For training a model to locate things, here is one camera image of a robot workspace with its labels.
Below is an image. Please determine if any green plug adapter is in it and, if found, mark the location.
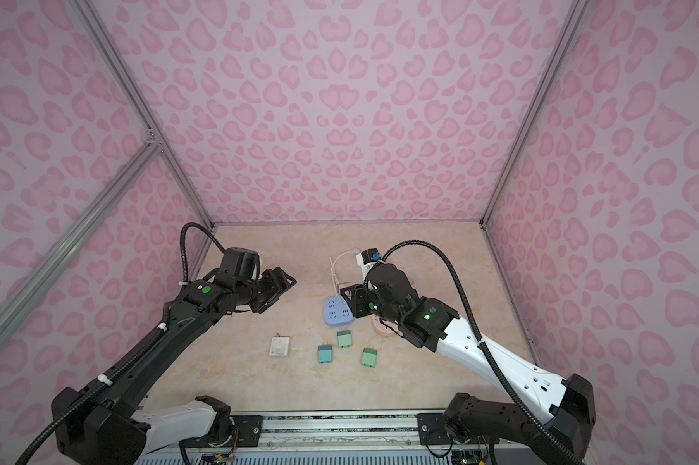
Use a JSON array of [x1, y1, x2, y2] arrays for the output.
[[360, 348, 378, 367], [337, 329, 353, 349]]

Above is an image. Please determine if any teal plug adapter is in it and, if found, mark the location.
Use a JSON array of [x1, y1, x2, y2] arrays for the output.
[[317, 345, 333, 364]]

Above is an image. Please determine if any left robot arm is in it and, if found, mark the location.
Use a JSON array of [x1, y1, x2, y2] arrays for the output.
[[51, 248, 296, 464]]

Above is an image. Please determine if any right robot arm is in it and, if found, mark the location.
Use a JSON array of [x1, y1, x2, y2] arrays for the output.
[[340, 263, 597, 464]]

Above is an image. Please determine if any white plug adapter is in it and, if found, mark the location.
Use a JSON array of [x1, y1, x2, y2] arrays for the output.
[[269, 336, 291, 358]]

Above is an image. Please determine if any pink round power strip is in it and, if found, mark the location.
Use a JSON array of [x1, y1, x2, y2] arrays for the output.
[[371, 316, 402, 337]]

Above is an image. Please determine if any blue square power strip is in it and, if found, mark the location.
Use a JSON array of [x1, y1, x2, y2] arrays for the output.
[[322, 296, 355, 327]]

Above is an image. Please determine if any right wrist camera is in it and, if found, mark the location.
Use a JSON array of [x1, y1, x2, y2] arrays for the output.
[[355, 248, 382, 279]]

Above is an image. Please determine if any white power strip cable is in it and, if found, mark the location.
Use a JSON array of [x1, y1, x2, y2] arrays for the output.
[[328, 248, 362, 298]]

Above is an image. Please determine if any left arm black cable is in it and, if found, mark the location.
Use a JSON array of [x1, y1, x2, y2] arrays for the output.
[[14, 222, 229, 465]]

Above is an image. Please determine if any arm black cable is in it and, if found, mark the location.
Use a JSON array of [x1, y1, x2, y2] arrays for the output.
[[14, 222, 229, 465], [380, 239, 586, 465]]

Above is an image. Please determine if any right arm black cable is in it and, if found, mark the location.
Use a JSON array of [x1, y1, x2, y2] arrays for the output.
[[380, 239, 586, 465]]

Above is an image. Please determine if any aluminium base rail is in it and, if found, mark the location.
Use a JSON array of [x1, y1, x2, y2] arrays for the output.
[[133, 409, 586, 465]]

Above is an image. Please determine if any aluminium frame diagonal bar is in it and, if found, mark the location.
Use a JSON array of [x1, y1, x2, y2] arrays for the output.
[[0, 137, 161, 352]]

